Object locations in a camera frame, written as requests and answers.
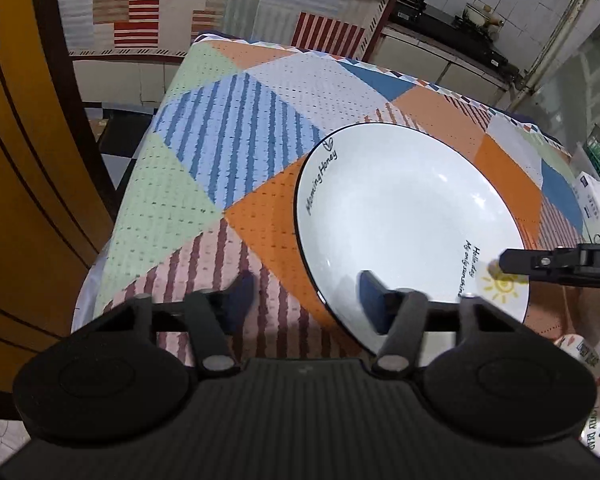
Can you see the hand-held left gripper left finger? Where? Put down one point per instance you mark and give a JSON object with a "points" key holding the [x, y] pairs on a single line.
{"points": [[237, 300]]}

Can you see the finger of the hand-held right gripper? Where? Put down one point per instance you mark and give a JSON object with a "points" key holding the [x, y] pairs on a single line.
{"points": [[520, 261]]}

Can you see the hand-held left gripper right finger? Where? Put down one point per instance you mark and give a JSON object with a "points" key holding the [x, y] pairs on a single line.
{"points": [[375, 302]]}

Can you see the white plate with sun print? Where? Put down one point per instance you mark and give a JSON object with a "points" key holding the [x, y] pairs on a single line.
{"points": [[405, 210]]}

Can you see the printed plate with red rim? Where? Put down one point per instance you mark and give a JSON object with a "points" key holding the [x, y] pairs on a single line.
{"points": [[592, 385]]}

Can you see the white tissue pack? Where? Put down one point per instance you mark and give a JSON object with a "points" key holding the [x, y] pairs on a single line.
{"points": [[597, 205]]}

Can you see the patchwork tablecloth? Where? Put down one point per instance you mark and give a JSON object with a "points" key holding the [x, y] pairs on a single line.
{"points": [[220, 160]]}

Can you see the leaning metal sheet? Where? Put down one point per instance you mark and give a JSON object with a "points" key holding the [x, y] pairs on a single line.
{"points": [[580, 60]]}

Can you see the yellow wooden chair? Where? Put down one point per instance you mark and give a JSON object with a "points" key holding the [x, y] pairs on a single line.
{"points": [[25, 185]]}

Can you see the black gas stove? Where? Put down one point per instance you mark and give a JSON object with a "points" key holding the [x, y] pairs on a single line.
{"points": [[445, 27]]}

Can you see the pot with glass lid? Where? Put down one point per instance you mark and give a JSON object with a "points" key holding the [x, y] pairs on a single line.
{"points": [[480, 15]]}

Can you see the striped patchwork counter cloth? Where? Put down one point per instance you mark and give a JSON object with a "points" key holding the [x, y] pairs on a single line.
{"points": [[180, 5]]}

